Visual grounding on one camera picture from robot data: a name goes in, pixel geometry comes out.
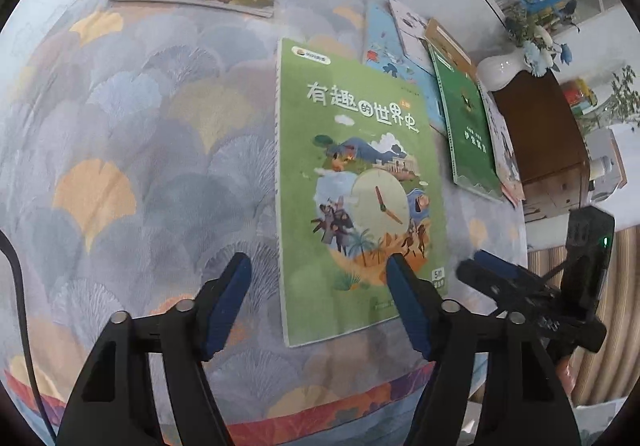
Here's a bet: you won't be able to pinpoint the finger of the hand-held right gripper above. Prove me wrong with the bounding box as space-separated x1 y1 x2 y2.
458 259 557 315
474 249 562 301

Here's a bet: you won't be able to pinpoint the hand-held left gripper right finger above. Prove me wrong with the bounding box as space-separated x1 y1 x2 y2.
385 252 583 446

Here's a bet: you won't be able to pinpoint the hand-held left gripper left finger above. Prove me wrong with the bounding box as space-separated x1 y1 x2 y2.
55 252 253 446

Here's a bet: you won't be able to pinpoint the light green book with clock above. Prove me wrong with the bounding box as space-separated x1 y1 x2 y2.
274 36 451 348

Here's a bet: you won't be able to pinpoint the orange-brown book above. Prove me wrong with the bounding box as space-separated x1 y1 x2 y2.
425 18 478 76

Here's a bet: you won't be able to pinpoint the white bottle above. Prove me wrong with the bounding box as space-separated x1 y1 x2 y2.
590 158 616 183

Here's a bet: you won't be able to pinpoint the white book with red illustrations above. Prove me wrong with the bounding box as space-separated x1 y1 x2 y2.
477 80 526 207

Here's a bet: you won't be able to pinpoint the white plastic basket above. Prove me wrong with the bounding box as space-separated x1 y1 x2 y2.
585 126 640 201

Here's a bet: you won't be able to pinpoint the dark green book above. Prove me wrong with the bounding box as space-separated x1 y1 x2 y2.
427 40 503 201

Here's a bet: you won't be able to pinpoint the brown wooden cabinet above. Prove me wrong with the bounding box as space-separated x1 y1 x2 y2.
492 70 593 227

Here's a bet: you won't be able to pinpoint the red jar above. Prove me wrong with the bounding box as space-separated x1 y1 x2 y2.
562 80 598 107

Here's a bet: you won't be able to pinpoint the glass vase with green sprigs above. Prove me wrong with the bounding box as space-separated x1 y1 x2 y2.
575 66 640 131

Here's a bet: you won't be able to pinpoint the white ribbed vase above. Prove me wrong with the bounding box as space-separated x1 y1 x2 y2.
475 50 532 91

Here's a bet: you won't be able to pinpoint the blue and white artificial flowers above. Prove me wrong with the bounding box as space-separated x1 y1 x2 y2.
502 0 581 76

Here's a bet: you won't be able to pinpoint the light blue illustrated book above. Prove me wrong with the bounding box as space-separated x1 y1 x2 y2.
362 3 448 137

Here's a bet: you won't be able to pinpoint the white book with dark picture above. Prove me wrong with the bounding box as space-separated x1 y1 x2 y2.
387 0 441 76

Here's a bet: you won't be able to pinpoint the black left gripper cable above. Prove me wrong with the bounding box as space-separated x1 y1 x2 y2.
0 228 58 446

